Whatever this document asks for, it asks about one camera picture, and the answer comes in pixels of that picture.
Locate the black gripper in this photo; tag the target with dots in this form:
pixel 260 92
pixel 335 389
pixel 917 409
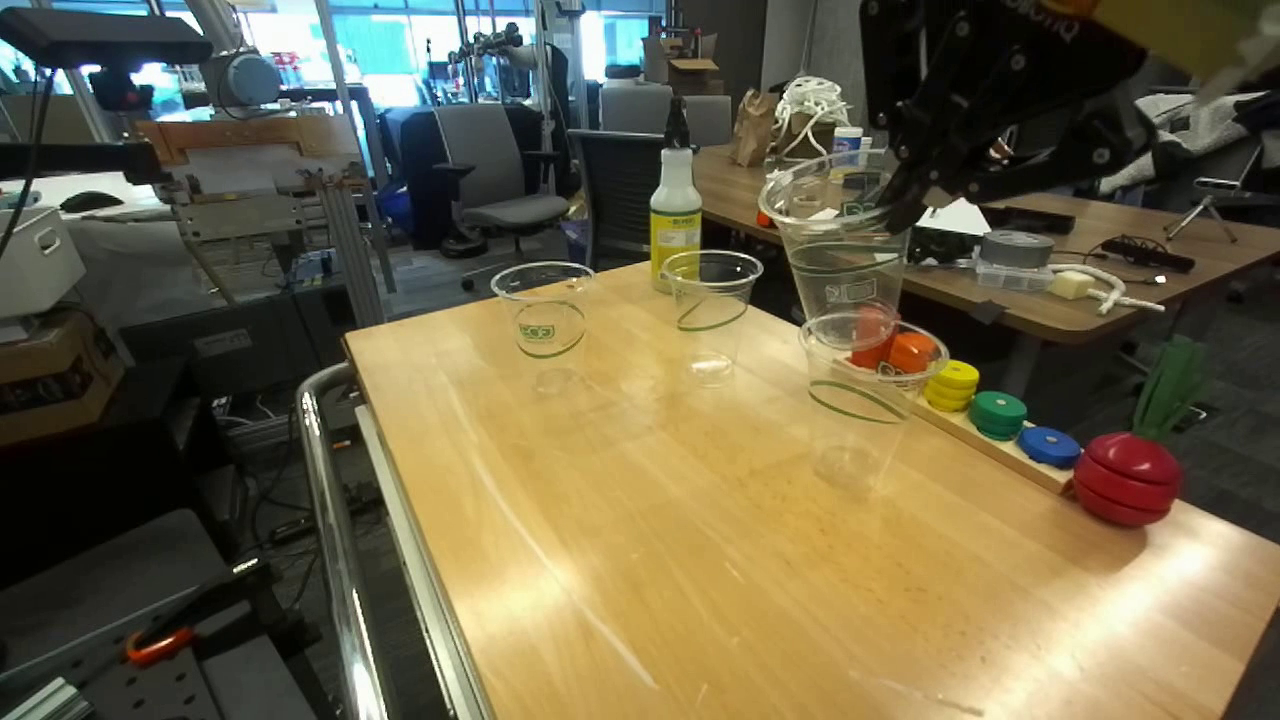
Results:
pixel 985 83

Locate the clear plastic cup green logo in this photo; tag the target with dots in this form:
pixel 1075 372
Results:
pixel 843 261
pixel 545 313
pixel 709 286
pixel 864 393

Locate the yellow toy disc stack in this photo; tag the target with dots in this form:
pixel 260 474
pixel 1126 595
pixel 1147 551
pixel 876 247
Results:
pixel 954 385

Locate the green toy disc stack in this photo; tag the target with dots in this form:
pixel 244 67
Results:
pixel 996 412

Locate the large red toy disc stack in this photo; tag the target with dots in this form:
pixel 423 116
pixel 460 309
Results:
pixel 1126 482

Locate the white printed paper sheet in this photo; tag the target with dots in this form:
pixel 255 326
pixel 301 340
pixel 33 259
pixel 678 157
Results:
pixel 954 216

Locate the small white box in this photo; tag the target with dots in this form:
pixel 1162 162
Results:
pixel 851 146

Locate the black remote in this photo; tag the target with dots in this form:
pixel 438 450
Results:
pixel 1147 254
pixel 1029 216

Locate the wooden office desk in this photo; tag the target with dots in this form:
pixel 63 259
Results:
pixel 1024 309

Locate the brown paper bag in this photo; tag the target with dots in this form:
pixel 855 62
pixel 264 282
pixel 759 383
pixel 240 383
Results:
pixel 753 127

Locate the white jacket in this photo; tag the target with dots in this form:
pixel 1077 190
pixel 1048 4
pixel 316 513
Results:
pixel 1187 123

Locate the white spray bottle yellow label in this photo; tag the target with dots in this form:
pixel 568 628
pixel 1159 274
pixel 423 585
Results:
pixel 675 222

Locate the wooden toy base board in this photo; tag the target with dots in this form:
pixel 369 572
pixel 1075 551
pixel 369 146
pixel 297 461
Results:
pixel 1001 450

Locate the blue toy disc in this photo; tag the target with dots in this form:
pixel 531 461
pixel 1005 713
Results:
pixel 1048 446

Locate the green ridged plastic object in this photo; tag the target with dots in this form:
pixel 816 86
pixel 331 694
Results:
pixel 1172 385

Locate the dark office chair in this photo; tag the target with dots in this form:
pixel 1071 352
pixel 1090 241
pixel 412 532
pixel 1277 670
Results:
pixel 621 185

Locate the grey office chair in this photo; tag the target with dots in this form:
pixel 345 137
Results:
pixel 484 165

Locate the white power strip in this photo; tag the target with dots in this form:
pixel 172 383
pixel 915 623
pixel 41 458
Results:
pixel 255 427

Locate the black shelf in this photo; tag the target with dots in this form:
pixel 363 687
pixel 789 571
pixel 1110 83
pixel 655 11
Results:
pixel 95 33

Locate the cardboard box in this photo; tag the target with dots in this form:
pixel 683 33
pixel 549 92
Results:
pixel 54 372

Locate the white desktop device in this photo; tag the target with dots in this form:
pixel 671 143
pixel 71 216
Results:
pixel 33 261

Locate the black perforated breadboard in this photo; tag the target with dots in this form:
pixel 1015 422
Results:
pixel 146 694

